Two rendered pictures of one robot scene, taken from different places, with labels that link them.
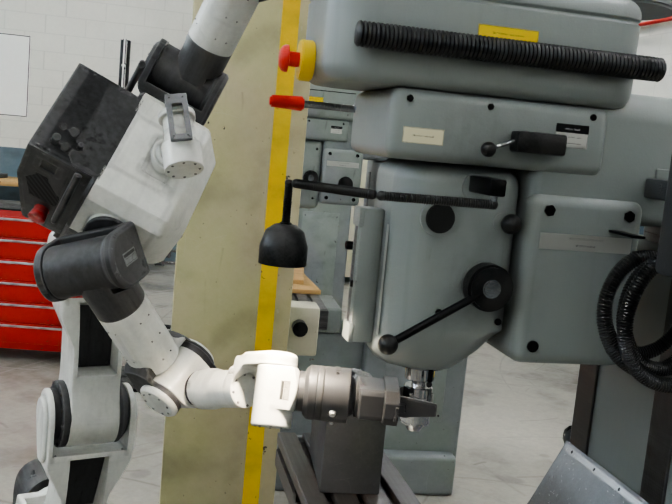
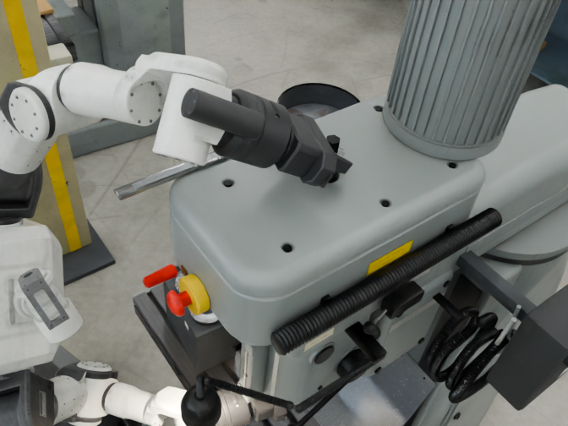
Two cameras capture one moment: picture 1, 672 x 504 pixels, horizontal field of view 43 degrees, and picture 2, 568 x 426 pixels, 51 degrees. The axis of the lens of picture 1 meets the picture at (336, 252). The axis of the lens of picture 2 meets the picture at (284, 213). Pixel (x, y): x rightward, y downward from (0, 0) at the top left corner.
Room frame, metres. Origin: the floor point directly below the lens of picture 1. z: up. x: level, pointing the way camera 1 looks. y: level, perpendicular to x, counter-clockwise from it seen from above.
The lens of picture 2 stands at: (0.78, 0.21, 2.47)
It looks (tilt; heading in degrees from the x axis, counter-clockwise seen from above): 45 degrees down; 332
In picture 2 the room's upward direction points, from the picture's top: 7 degrees clockwise
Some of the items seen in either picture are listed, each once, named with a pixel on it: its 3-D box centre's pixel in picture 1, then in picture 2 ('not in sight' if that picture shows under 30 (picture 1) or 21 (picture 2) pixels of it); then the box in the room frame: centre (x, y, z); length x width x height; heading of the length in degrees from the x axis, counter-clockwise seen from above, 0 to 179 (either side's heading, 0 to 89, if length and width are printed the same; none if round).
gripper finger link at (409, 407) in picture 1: (417, 409); not in sight; (1.31, -0.15, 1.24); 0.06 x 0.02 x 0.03; 90
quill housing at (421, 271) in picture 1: (434, 262); (301, 330); (1.34, -0.16, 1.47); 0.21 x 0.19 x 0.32; 13
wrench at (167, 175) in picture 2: not in sight; (193, 165); (1.42, 0.03, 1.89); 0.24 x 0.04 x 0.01; 103
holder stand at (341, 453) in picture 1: (346, 426); (199, 316); (1.72, -0.06, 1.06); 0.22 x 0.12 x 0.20; 8
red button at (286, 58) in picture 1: (289, 58); (179, 301); (1.29, 0.09, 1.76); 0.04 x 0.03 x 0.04; 13
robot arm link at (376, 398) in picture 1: (360, 398); (251, 401); (1.34, -0.06, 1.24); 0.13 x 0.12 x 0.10; 0
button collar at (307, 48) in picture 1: (305, 60); (193, 294); (1.29, 0.07, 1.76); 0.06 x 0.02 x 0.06; 13
